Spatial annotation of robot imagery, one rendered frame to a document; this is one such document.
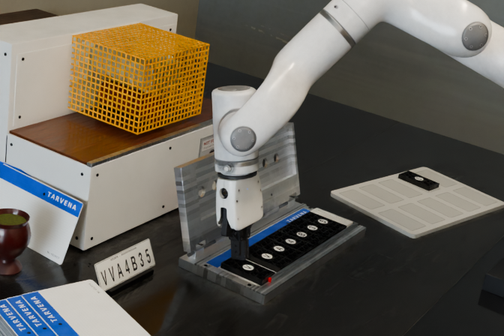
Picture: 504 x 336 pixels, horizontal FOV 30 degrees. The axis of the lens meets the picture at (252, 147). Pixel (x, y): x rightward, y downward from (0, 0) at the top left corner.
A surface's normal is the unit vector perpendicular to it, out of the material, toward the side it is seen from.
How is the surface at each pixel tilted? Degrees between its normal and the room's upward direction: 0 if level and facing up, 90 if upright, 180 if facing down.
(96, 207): 90
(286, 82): 50
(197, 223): 74
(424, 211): 0
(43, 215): 69
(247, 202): 78
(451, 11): 58
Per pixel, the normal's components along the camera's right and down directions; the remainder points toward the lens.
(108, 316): 0.14, -0.93
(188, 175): 0.84, 0.03
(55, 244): -0.51, -0.15
